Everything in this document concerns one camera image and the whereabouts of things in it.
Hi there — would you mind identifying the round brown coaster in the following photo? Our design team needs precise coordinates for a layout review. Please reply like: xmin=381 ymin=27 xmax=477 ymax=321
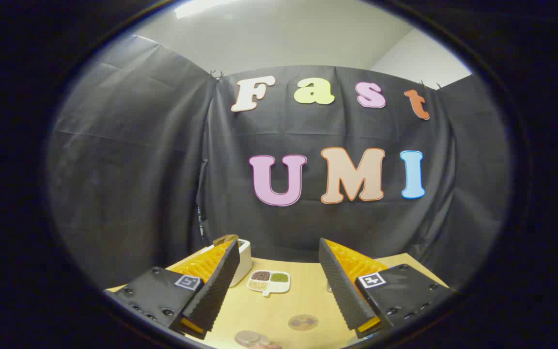
xmin=288 ymin=314 xmax=319 ymax=332

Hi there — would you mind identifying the black backdrop cloth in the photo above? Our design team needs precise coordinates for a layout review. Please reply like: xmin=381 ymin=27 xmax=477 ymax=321
xmin=46 ymin=34 xmax=513 ymax=292

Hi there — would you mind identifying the white box with wooden lid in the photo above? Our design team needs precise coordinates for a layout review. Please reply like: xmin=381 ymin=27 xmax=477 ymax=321
xmin=201 ymin=235 xmax=253 ymax=287

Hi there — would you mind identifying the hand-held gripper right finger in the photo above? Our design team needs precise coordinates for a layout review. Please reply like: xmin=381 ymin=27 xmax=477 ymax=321
xmin=318 ymin=238 xmax=456 ymax=339

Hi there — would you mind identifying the wooden table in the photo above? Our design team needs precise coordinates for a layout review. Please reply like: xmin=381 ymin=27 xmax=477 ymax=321
xmin=106 ymin=252 xmax=450 ymax=349

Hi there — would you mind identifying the white divided dish of grains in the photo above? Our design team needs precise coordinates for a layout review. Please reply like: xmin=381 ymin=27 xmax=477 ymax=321
xmin=247 ymin=270 xmax=291 ymax=297

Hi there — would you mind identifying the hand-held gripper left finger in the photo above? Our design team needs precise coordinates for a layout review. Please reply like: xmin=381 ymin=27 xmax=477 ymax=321
xmin=106 ymin=239 xmax=241 ymax=340

